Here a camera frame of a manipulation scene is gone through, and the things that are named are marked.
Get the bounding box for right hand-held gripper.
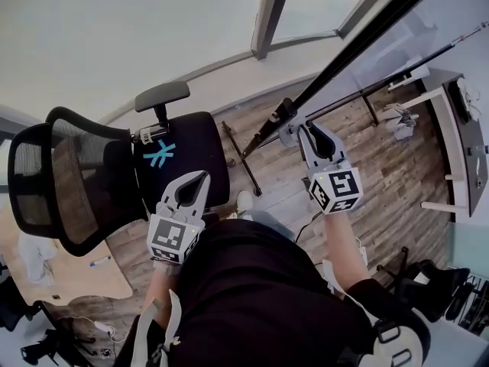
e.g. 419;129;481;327
295;122;364;216

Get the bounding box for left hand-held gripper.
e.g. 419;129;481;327
147;170;212;266

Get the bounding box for person's right forearm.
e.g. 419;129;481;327
322;207;371;296

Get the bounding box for person's left forearm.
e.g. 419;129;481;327
144;260;183;330

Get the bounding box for person's white shoe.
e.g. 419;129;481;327
235;189;254;213

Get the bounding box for thin black floor rod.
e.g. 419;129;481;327
221;120;264;197

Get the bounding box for crumpled white paper bag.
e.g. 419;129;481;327
384;102;419;141

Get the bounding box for person's blue jeans leg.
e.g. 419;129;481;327
240;209;296;244

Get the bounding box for black mesh office chair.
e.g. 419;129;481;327
7;80;231;258

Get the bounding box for long black pole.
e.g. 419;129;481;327
241;0;451;159

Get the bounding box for person's black shirt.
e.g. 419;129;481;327
122;219;377;367

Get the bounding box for white table with dark top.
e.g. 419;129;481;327
387;66;489;218

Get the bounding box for light wooden desk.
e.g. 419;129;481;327
0;203;134;304

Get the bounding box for white cloth on dark table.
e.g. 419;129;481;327
455;76;483;121

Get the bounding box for crumpled white cloth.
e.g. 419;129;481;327
18;238;59;284

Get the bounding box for black bag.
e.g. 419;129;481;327
376;245;473;324

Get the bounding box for white and black harness pad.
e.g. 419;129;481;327
321;258;432;367

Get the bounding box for black metal rack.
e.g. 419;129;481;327
445;271;489;336

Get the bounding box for black floor cable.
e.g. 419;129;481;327
293;210;325;245

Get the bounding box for grey window frame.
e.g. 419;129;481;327
250;0;397;61

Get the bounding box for grey harness strap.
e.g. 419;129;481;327
130;287;183;367

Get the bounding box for white charger with cable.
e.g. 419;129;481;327
57;314;129;344

